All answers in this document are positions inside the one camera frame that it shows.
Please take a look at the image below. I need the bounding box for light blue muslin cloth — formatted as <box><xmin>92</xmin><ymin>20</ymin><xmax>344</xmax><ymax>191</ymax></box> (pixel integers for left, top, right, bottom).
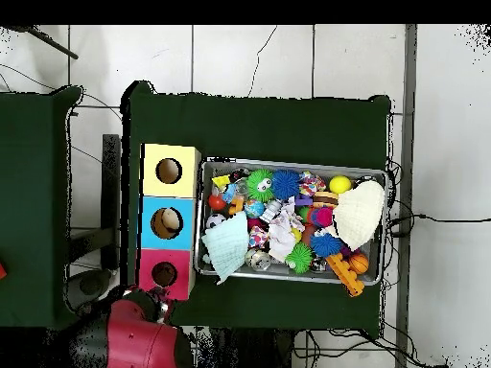
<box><xmin>200</xmin><ymin>210</ymin><xmax>250</xmax><ymax>286</ymax></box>

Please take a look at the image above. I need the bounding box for blue spiky ball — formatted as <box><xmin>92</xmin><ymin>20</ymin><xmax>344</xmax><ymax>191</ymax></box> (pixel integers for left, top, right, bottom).
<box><xmin>310</xmin><ymin>232</ymin><xmax>343</xmax><ymax>258</ymax></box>
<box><xmin>270</xmin><ymin>169</ymin><xmax>301</xmax><ymax>200</ymax></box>

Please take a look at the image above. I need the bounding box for pink blue fuzzy caterpillar toy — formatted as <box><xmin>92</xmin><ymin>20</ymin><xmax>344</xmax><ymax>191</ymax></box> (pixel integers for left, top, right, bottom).
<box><xmin>306</xmin><ymin>206</ymin><xmax>335</xmax><ymax>229</ymax></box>

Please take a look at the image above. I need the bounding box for orange plastic toy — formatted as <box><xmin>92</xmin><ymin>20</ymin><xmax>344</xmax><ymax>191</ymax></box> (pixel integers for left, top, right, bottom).
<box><xmin>326</xmin><ymin>252</ymin><xmax>365</xmax><ymax>298</ymax></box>

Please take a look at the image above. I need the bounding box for cream muslin cloth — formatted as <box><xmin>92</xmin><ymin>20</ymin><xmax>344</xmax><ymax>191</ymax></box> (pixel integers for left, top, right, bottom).
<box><xmin>332</xmin><ymin>179</ymin><xmax>386</xmax><ymax>252</ymax></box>

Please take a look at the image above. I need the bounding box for wooden box with three holes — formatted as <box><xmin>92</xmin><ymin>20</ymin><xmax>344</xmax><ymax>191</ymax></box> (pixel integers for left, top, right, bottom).
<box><xmin>134</xmin><ymin>143</ymin><xmax>202</xmax><ymax>302</ymax></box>

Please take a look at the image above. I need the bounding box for grey plastic base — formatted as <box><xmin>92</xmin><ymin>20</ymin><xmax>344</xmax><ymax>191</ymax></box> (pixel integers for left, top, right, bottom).
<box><xmin>66</xmin><ymin>267</ymin><xmax>114</xmax><ymax>312</ymax></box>

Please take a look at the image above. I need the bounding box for black white soccer ball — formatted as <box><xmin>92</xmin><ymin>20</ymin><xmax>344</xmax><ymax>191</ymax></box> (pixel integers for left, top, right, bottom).
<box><xmin>205</xmin><ymin>213</ymin><xmax>227</xmax><ymax>230</ymax></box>

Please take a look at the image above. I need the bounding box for black stand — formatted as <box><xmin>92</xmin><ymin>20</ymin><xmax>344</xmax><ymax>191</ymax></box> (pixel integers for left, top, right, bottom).
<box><xmin>101</xmin><ymin>133</ymin><xmax>122</xmax><ymax>269</ymax></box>

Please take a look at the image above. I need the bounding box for green spiky toy with eyes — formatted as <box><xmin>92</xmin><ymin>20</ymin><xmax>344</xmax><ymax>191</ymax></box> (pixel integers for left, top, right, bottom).
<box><xmin>246</xmin><ymin>168</ymin><xmax>275</xmax><ymax>202</ymax></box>

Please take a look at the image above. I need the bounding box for dark green side tablecloth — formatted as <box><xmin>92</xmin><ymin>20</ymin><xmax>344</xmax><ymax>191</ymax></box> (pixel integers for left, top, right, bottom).
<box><xmin>0</xmin><ymin>84</ymin><xmax>87</xmax><ymax>332</ymax></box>

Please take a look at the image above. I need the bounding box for tan brown toy hamburger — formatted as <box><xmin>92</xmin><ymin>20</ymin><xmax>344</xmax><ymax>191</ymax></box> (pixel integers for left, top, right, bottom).
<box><xmin>312</xmin><ymin>190</ymin><xmax>339</xmax><ymax>210</ymax></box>

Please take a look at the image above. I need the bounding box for yellow ball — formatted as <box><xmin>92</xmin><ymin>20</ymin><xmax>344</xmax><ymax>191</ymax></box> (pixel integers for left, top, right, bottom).
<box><xmin>328</xmin><ymin>174</ymin><xmax>353</xmax><ymax>196</ymax></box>

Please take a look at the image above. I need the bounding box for dark thin rod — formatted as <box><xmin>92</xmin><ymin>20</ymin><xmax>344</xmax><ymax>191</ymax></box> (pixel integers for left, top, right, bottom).
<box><xmin>11</xmin><ymin>24</ymin><xmax>80</xmax><ymax>61</ymax></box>

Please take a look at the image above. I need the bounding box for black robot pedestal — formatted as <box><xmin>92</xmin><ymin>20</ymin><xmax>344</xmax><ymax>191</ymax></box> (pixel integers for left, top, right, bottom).
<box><xmin>193</xmin><ymin>327</ymin><xmax>296</xmax><ymax>368</ymax></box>

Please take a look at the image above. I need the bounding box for shallow wire mesh bin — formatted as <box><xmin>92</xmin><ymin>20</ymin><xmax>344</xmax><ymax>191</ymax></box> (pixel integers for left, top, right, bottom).
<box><xmin>193</xmin><ymin>155</ymin><xmax>387</xmax><ymax>287</ymax></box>

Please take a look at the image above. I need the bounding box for black floor cable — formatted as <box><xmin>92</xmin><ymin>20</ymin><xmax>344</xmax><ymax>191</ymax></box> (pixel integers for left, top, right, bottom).
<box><xmin>386</xmin><ymin>212</ymin><xmax>491</xmax><ymax>239</ymax></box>

